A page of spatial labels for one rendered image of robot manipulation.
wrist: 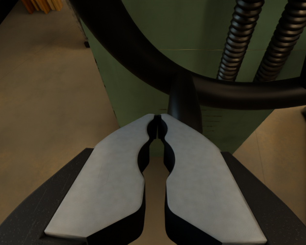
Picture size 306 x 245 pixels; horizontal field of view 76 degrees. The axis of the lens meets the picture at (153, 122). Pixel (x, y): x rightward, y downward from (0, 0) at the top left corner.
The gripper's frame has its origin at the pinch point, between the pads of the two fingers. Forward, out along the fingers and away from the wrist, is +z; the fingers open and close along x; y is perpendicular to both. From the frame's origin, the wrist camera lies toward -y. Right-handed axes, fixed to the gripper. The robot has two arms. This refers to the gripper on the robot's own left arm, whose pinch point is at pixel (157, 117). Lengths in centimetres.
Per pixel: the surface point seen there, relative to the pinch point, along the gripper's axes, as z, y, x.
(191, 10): 24.0, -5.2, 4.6
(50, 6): 153, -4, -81
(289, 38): 10.8, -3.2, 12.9
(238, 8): 10.4, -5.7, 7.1
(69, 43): 122, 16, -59
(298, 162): 56, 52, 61
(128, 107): 36.9, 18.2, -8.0
